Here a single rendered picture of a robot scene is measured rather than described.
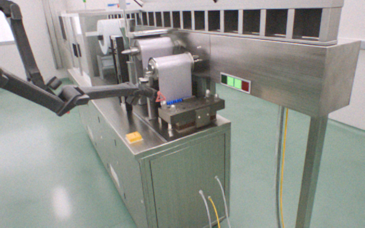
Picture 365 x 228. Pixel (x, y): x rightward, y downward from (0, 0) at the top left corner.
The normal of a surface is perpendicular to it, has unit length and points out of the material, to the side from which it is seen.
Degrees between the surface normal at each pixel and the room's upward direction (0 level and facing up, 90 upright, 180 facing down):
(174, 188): 90
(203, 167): 90
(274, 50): 90
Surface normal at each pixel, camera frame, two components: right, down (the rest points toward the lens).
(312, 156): -0.85, 0.22
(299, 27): 0.52, 0.28
